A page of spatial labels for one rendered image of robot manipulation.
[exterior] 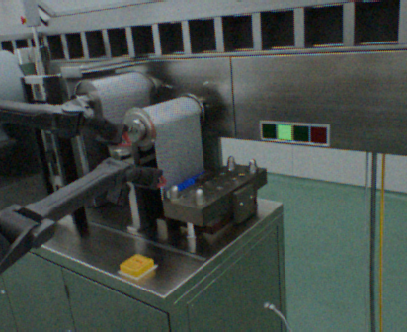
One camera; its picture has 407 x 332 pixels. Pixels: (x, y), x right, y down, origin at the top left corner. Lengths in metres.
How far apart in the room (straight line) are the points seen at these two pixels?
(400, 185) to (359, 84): 2.66
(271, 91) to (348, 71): 0.27
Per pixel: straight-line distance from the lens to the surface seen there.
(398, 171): 3.91
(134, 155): 1.42
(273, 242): 1.60
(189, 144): 1.50
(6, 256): 0.91
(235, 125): 1.57
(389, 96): 1.32
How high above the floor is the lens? 1.55
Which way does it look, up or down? 18 degrees down
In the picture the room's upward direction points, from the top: 6 degrees counter-clockwise
